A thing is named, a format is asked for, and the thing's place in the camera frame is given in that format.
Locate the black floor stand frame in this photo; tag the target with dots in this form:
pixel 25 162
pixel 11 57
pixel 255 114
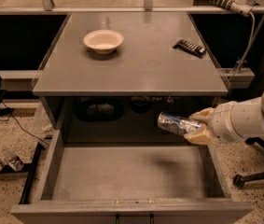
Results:
pixel 30 170

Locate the grey open top drawer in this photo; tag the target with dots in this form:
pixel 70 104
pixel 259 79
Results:
pixel 130 183

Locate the grey cabinet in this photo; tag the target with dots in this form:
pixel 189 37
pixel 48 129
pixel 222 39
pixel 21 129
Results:
pixel 146 64

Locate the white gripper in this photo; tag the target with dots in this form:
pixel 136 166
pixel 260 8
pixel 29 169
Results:
pixel 221 121

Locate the white paper bowl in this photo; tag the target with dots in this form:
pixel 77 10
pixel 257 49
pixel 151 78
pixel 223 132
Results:
pixel 103 41

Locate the white power strip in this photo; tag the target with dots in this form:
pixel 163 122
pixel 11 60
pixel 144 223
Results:
pixel 233 6

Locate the silver redbull can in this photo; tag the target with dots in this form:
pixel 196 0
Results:
pixel 177 124

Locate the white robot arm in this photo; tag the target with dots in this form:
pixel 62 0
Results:
pixel 247 118

